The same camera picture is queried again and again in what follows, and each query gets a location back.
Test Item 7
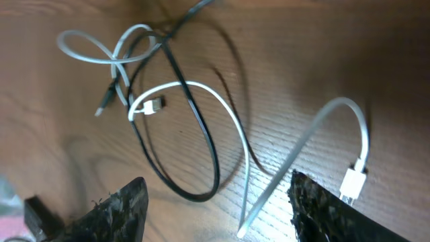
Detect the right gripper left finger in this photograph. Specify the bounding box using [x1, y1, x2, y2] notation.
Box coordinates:
[24, 177, 148, 242]

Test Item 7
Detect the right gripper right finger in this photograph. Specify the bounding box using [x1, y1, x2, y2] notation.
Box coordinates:
[288, 170, 407, 242]

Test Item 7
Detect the white USB cable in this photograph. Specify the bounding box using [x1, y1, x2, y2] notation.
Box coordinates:
[56, 23, 370, 239]

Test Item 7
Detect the black USB cable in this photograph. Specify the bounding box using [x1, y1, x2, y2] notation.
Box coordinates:
[93, 0, 221, 203]

